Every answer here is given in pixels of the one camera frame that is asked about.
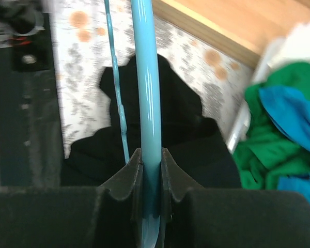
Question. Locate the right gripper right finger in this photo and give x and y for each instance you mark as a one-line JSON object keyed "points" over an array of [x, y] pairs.
{"points": [[193, 216]]}

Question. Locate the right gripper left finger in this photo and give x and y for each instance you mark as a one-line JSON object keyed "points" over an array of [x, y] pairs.
{"points": [[67, 214]]}

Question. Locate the black t shirt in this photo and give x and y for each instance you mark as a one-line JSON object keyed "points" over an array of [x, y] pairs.
{"points": [[194, 141]]}

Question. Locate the bright green t shirt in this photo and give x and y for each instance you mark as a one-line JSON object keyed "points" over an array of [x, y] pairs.
{"points": [[267, 153]]}

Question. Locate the teal t shirt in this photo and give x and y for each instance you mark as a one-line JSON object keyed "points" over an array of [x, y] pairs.
{"points": [[289, 110]]}

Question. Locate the teal plastic hanger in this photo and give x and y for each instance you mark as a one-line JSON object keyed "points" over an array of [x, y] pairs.
{"points": [[146, 59]]}

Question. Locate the white t shirt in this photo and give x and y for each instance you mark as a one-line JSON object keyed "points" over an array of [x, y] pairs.
{"points": [[281, 51]]}

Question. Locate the white plastic laundry basket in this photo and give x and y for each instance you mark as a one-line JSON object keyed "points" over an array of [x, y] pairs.
{"points": [[239, 128]]}

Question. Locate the wooden clothes rack left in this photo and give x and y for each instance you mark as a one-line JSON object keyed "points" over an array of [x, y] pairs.
{"points": [[241, 29]]}

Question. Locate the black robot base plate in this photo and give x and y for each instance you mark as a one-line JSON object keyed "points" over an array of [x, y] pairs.
{"points": [[31, 142]]}

